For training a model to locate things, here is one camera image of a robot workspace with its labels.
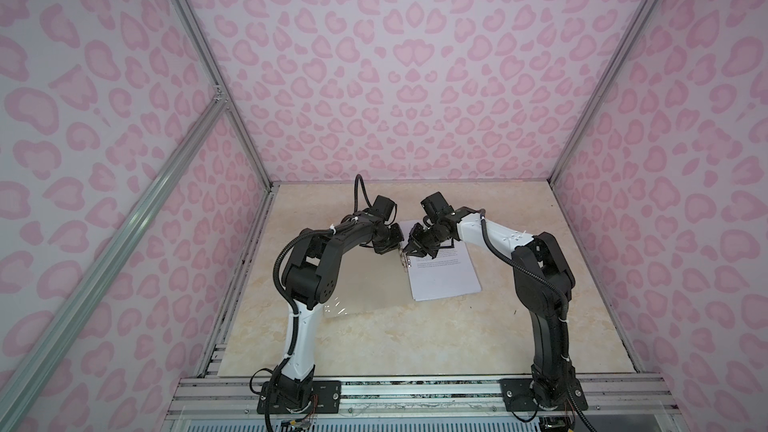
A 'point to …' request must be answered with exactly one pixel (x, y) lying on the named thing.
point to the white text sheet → (449, 273)
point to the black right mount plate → (518, 396)
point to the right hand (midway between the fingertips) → (403, 245)
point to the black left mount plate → (325, 398)
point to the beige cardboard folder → (367, 279)
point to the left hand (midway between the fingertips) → (405, 239)
